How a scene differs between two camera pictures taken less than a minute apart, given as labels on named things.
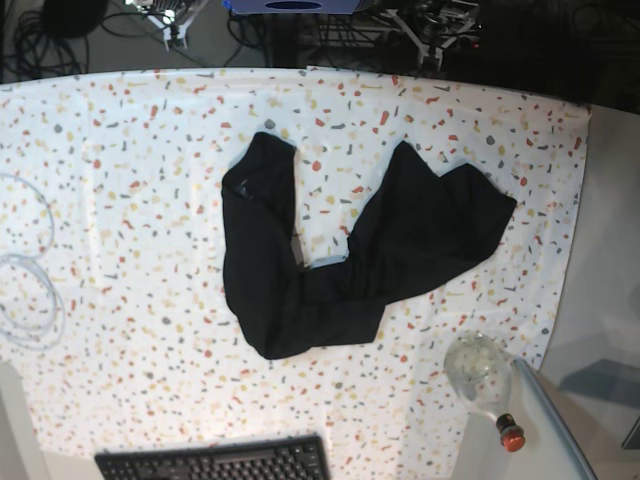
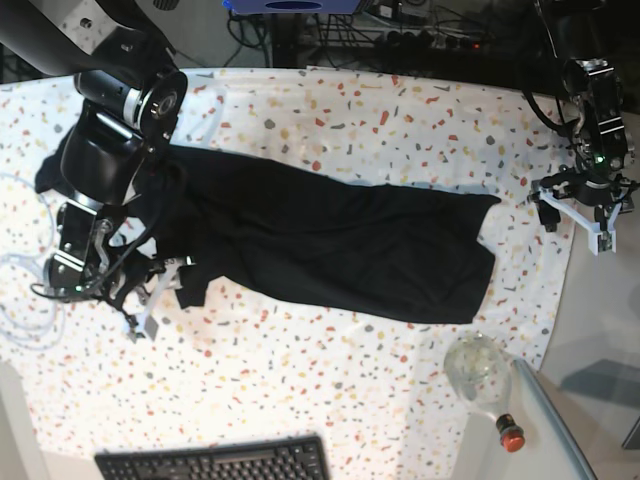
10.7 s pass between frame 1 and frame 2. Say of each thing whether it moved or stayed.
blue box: stayed
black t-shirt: moved
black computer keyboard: stayed
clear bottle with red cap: stayed
